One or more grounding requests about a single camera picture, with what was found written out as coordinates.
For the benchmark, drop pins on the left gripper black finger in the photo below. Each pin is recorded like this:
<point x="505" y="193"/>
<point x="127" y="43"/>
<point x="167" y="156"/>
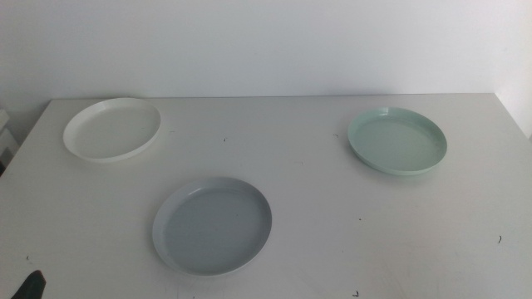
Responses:
<point x="33" y="287"/>

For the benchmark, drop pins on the white shallow bowl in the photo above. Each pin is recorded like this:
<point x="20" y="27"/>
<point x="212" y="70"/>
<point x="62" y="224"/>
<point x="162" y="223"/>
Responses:
<point x="112" y="130"/>

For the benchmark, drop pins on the grey shallow bowl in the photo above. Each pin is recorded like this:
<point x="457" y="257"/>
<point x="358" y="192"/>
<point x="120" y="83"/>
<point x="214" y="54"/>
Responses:
<point x="212" y="228"/>

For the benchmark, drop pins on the pale green shallow bowl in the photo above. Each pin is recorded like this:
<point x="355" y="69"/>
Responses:
<point x="397" y="143"/>

